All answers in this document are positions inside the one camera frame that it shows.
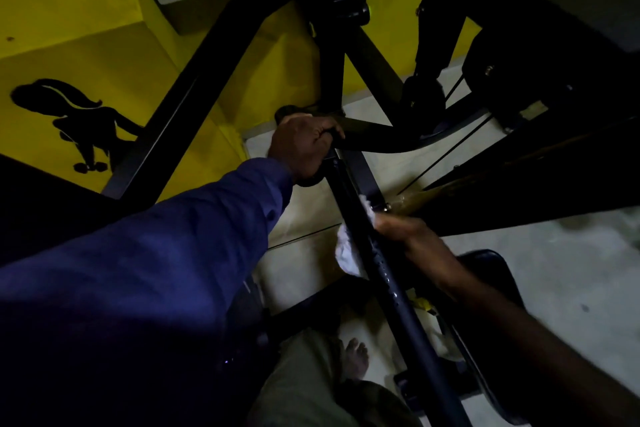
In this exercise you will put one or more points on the person's blue shirt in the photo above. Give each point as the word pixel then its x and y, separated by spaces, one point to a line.
pixel 150 266

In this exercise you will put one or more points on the person's right hand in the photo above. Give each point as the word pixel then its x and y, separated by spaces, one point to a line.
pixel 420 246

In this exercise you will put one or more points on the person's right forearm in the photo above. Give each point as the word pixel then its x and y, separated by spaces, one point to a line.
pixel 540 356

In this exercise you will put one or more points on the black figure wall decal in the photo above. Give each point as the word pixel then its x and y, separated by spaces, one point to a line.
pixel 85 126

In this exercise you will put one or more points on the black seat pad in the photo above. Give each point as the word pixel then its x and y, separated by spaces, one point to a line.
pixel 495 281

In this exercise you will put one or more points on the white cleaning wipe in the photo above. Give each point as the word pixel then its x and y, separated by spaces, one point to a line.
pixel 345 251

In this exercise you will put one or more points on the person's left hand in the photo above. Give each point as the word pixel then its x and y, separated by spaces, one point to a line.
pixel 305 146

